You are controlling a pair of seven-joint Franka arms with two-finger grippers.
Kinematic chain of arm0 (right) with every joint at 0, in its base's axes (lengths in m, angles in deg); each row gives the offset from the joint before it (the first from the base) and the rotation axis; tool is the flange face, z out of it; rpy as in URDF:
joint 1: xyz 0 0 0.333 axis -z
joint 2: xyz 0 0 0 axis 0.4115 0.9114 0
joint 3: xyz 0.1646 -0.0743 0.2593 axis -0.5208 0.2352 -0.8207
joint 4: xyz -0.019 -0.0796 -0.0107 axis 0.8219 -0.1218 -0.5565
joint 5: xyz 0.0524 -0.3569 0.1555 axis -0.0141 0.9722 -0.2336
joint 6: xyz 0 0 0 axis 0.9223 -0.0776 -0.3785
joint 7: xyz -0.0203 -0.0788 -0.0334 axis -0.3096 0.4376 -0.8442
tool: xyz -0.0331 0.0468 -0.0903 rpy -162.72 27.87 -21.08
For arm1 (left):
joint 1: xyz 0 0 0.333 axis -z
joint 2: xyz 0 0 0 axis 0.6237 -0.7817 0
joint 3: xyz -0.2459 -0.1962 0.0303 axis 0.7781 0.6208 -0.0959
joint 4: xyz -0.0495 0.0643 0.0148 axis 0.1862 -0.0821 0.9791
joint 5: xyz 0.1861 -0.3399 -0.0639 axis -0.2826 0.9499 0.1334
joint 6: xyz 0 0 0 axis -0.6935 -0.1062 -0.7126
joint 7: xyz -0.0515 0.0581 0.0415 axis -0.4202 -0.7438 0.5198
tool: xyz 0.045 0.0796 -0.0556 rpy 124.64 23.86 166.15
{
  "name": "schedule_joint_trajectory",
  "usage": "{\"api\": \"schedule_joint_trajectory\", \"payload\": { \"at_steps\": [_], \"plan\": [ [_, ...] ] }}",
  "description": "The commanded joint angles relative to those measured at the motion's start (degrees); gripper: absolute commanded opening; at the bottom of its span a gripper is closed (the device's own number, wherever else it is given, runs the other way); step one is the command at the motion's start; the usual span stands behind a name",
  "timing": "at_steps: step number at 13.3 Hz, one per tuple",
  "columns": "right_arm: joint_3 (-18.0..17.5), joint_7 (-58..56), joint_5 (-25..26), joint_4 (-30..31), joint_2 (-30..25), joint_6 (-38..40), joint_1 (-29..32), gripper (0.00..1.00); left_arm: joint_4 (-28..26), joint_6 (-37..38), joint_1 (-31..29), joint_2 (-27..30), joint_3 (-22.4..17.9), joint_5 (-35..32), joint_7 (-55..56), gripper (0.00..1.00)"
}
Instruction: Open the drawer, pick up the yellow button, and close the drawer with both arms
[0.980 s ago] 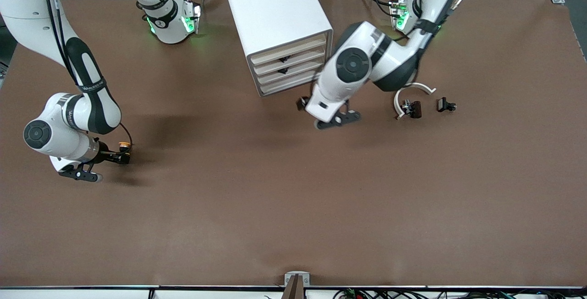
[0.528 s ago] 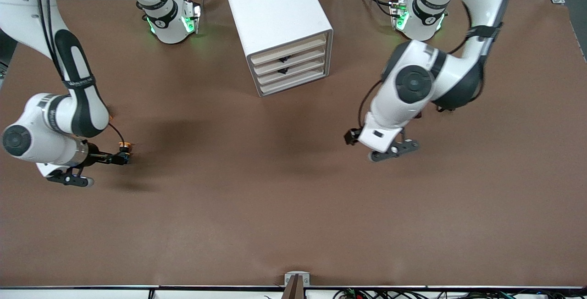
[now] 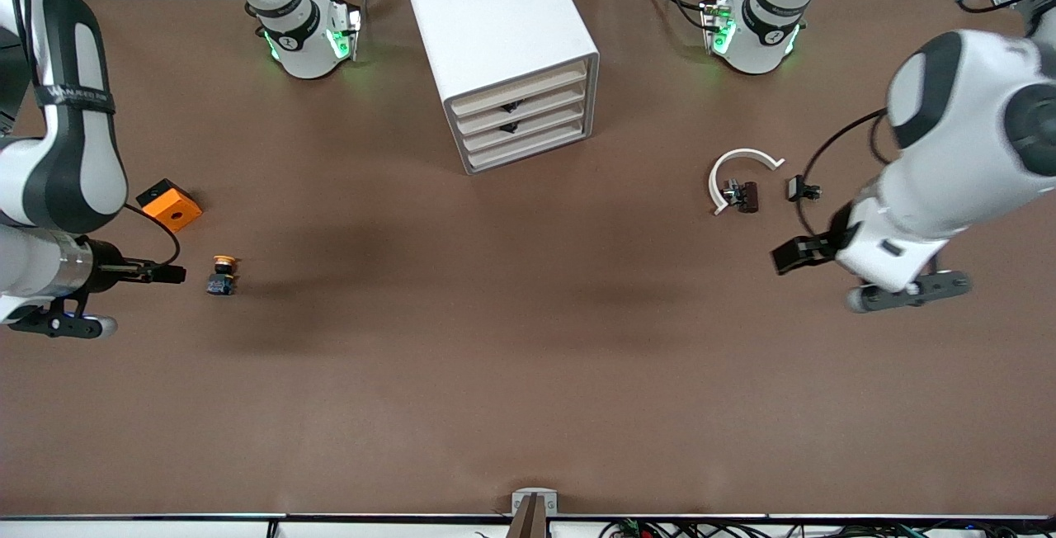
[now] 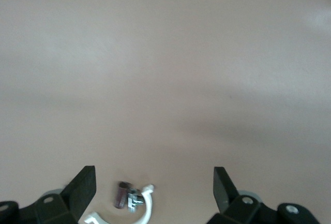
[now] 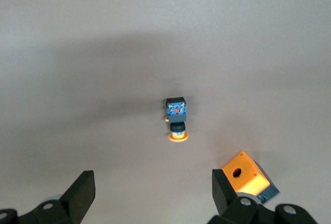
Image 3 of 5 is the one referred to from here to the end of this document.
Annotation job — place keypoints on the white drawer cabinet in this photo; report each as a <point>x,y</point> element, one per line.
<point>487,18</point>

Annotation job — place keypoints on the brown block with metal clip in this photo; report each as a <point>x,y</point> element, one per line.
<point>748,197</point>

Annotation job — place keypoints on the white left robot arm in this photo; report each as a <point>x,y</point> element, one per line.
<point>973,150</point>

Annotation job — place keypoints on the orange button with blue base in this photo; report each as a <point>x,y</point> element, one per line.
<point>221,282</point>

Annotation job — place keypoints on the brown tapered bar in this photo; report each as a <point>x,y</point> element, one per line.
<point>528,521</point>

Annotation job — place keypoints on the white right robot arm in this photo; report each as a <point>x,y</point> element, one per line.
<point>21,183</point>

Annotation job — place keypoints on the small black clip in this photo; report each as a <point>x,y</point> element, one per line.
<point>797,188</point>

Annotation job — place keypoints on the grey metal bracket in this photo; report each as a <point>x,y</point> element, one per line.
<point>535,493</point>

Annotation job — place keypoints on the brown table mat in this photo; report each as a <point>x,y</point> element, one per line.
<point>528,356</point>

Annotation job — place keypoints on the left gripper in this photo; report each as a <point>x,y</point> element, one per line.
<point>840,230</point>

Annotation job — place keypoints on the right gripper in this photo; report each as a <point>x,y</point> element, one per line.
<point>106,264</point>

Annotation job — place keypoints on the orange and black button box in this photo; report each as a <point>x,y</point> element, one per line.
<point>175,212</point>

